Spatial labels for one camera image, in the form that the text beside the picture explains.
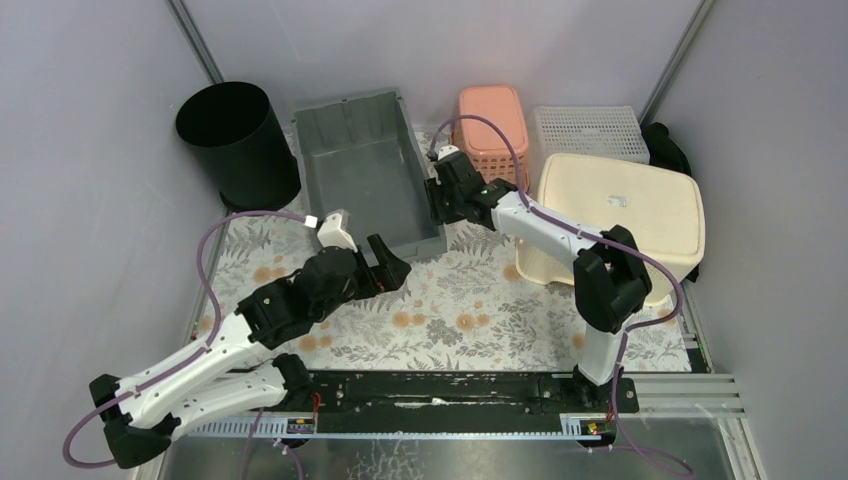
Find pink perforated plastic basket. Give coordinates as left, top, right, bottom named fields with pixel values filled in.
left=451, top=85, right=530, bottom=188

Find grey plastic storage bin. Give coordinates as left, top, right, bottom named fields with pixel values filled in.
left=291, top=89, right=447, bottom=262

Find white perforated plastic basket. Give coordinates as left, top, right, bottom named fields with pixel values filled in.
left=528, top=106, right=650, bottom=164

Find cream plastic laundry basket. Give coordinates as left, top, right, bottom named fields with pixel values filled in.
left=533, top=153, right=706, bottom=281

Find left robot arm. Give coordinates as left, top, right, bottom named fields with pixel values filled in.
left=89, top=234, right=412, bottom=469

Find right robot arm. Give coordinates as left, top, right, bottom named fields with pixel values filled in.
left=425, top=151, right=652, bottom=412

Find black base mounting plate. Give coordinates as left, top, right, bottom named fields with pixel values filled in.
left=270, top=370, right=639, bottom=434

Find black cylindrical bin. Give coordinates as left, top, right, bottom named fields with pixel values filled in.
left=175, top=81, right=301, bottom=212

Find black crumpled cloth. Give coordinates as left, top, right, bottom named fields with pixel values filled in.
left=637, top=122, right=706, bottom=282

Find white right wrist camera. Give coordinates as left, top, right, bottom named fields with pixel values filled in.
left=434, top=145, right=469, bottom=166

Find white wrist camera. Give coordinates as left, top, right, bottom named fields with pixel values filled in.
left=316, top=209, right=358, bottom=252
left=434, top=145, right=469, bottom=166

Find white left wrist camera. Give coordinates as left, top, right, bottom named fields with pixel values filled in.
left=316, top=209, right=358, bottom=252

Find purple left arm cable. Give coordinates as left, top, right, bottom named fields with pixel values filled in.
left=62, top=209, right=319, bottom=472

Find aluminium frame rail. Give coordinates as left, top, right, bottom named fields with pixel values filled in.
left=184, top=373, right=744, bottom=441

